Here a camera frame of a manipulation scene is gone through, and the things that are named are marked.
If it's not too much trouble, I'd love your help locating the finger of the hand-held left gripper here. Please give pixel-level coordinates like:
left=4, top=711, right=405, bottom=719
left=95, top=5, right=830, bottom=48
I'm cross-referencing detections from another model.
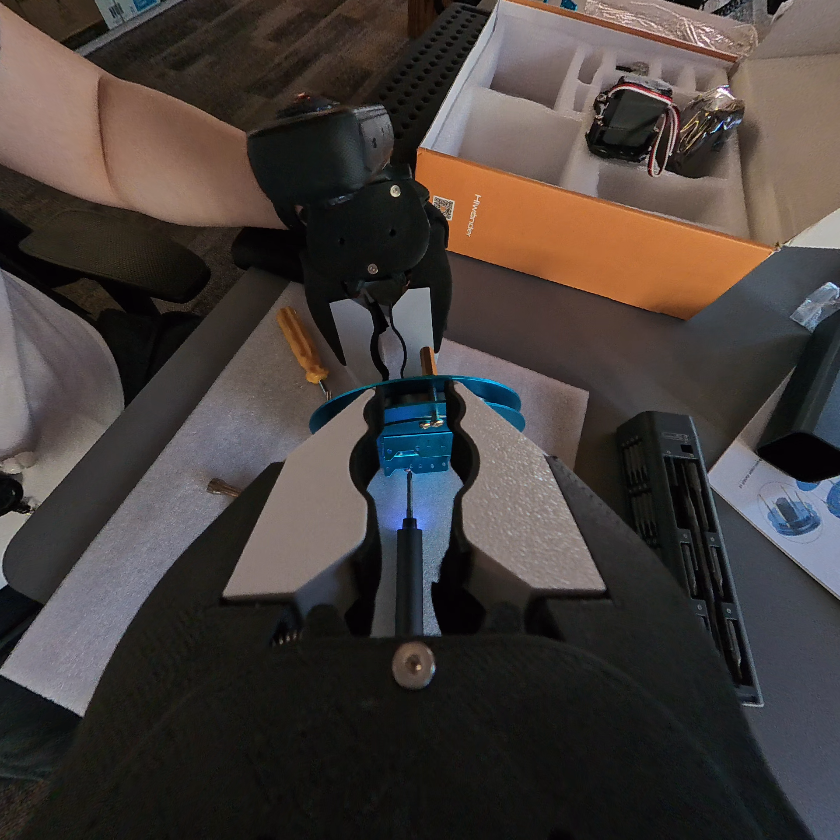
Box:
left=330, top=298, right=388, bottom=382
left=392, top=287, right=437, bottom=378

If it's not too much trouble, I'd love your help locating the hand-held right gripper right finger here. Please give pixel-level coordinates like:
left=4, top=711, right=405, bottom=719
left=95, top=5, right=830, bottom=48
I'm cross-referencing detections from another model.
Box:
left=433, top=382, right=610, bottom=636

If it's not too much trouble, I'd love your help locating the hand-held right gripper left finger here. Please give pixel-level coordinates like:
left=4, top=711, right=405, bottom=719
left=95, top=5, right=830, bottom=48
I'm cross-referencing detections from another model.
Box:
left=221, top=387, right=383, bottom=637

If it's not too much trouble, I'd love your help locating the blue round turntable base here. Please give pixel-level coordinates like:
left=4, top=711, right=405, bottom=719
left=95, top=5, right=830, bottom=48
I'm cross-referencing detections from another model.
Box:
left=308, top=346, right=526, bottom=479

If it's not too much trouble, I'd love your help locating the black electric screwdriver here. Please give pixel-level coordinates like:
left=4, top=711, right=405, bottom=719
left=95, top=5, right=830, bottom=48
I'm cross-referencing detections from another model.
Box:
left=395, top=469, right=426, bottom=636

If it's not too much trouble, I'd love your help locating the person's left forearm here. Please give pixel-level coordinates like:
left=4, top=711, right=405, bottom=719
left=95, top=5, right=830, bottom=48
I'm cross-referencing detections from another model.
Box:
left=0, top=10, right=293, bottom=231

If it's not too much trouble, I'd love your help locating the grey desk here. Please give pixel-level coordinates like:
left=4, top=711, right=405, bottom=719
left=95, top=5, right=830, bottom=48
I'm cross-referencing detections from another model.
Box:
left=0, top=209, right=840, bottom=840

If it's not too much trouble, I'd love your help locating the white foam sheet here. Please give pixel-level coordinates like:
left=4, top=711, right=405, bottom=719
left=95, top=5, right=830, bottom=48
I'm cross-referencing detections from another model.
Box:
left=0, top=314, right=589, bottom=719

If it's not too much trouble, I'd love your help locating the black perforated chair back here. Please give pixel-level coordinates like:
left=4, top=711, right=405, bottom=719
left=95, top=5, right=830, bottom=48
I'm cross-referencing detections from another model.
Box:
left=371, top=3, right=490, bottom=173

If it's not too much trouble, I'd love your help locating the black screwdriver bit case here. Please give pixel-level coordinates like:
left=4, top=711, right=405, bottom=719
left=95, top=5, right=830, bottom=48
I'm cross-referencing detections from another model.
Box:
left=616, top=411, right=765, bottom=707

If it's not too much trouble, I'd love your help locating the white foam box insert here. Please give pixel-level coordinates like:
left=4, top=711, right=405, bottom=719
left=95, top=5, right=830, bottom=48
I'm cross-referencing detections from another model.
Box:
left=456, top=13, right=752, bottom=240

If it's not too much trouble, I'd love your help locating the orange cardboard box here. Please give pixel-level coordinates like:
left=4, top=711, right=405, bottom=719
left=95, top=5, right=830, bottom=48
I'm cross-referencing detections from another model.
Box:
left=415, top=0, right=840, bottom=320

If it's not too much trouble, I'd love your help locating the black chair armrest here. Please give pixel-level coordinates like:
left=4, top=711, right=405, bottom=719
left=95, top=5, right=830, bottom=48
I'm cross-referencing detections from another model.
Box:
left=0, top=209, right=212, bottom=319

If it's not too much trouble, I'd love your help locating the blue printed instruction sheet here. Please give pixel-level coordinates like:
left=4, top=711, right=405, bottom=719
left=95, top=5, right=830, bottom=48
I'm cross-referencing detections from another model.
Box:
left=707, top=438, right=840, bottom=601

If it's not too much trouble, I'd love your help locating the person's white shirt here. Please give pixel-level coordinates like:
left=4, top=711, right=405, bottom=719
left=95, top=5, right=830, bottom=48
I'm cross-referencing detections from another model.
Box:
left=0, top=266, right=126, bottom=460

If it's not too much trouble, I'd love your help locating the black servo motor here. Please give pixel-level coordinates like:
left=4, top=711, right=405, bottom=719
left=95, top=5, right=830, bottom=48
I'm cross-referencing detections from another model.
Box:
left=584, top=75, right=683, bottom=179

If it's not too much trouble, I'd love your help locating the dark grey rectangular sleeve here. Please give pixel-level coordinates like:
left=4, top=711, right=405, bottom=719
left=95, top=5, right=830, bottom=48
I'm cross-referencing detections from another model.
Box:
left=756, top=325, right=840, bottom=472

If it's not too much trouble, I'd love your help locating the silver foil bag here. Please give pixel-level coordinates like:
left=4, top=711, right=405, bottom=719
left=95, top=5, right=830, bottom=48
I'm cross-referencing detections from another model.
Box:
left=669, top=85, right=746, bottom=179

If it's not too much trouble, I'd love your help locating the small clear plastic bag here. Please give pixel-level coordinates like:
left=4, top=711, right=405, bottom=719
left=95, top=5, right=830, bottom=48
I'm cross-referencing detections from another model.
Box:
left=789, top=282, right=840, bottom=327

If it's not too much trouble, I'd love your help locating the yellow handled screwdriver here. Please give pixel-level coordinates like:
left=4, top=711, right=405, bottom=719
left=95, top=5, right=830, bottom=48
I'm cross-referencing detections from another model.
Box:
left=276, top=306, right=332, bottom=401

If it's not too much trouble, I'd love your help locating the black lanyard clip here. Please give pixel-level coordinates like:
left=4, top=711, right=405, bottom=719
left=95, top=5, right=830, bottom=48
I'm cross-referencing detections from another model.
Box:
left=0, top=459, right=40, bottom=516

